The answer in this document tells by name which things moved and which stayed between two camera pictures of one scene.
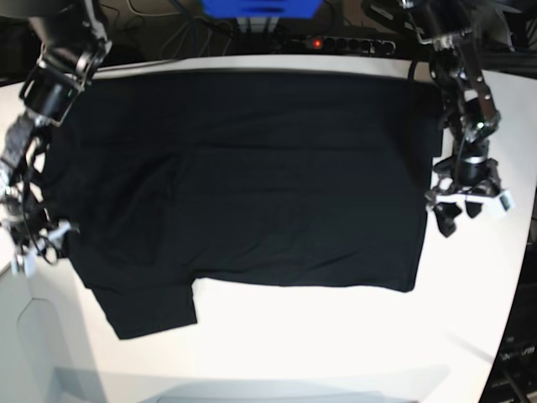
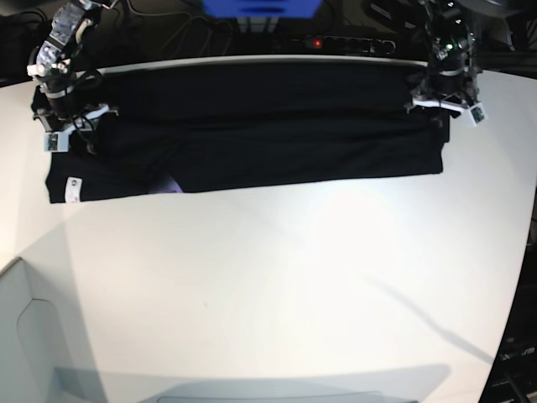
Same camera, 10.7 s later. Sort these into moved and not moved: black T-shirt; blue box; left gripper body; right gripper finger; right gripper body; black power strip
Moved: right gripper body; black T-shirt; right gripper finger; left gripper body
Not moved: blue box; black power strip
